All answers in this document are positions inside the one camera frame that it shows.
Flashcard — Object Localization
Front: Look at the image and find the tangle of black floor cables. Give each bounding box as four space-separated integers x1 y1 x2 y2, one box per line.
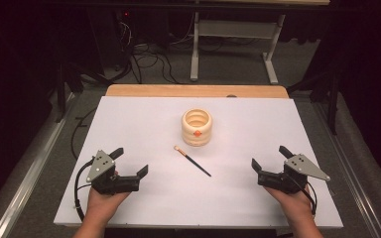
113 19 192 85

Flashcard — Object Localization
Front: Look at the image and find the white metal stand frame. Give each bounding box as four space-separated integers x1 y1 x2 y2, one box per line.
190 11 286 85

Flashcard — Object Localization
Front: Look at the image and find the black stand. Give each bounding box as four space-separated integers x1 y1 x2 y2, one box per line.
287 65 342 136
54 62 84 124

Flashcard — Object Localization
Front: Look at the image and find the black floor cable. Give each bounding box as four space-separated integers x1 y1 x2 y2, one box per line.
70 107 97 161

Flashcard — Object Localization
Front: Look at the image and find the metal floor rail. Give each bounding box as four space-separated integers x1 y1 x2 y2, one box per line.
314 102 381 238
0 93 77 238

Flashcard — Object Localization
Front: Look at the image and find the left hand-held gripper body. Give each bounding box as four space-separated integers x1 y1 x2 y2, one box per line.
85 149 141 195

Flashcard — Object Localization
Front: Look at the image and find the person's right hand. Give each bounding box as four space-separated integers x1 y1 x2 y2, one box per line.
264 184 316 229

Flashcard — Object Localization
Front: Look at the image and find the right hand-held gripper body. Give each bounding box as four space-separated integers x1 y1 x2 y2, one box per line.
257 153 331 194

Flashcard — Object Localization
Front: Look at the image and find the dark computer case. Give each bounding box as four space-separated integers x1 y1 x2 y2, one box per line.
88 8 134 73

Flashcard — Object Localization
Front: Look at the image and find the black-handled makeup brush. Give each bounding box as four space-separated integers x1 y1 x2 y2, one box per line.
174 145 212 178

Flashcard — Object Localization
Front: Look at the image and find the wooden table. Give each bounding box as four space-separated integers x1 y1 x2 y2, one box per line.
105 83 290 99

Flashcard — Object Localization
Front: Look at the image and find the white board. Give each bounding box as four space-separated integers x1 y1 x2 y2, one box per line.
53 95 344 230

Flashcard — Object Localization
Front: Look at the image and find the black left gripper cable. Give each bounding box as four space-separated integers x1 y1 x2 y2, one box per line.
73 159 95 222

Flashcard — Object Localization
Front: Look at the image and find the person's left hand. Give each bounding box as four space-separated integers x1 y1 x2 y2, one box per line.
86 187 131 229

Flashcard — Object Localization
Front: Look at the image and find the cream ribbed holder cup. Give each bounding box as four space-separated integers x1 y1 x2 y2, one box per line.
181 108 213 148

